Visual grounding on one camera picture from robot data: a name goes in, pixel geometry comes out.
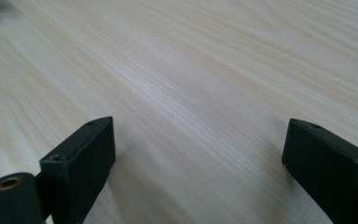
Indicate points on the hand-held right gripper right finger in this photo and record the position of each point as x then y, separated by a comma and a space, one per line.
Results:
329, 168

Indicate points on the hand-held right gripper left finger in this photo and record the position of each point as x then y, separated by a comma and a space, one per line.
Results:
80, 161

